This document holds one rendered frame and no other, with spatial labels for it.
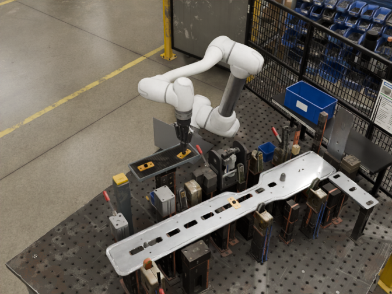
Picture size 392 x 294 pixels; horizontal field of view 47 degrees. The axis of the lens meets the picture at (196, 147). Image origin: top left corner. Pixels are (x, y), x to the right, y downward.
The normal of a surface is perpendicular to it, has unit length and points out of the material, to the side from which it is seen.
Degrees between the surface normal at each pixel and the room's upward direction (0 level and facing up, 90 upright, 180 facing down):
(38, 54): 0
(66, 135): 0
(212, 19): 90
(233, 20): 91
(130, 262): 0
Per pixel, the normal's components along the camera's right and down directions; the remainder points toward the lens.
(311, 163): 0.01, -0.76
